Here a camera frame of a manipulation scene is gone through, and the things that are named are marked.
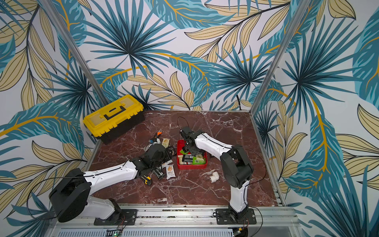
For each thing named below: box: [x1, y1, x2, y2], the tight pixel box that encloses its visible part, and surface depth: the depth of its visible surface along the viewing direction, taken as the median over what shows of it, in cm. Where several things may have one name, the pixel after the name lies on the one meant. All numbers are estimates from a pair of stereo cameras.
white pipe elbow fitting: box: [209, 171, 220, 184], surface depth 86 cm
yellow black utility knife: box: [141, 174, 152, 186], surface depth 85 cm
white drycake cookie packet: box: [165, 163, 176, 180], surface depth 90 cm
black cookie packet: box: [151, 169, 164, 180], surface depth 87 cm
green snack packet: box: [192, 156, 206, 165], surface depth 91 cm
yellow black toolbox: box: [82, 94, 146, 145], surface depth 96 cm
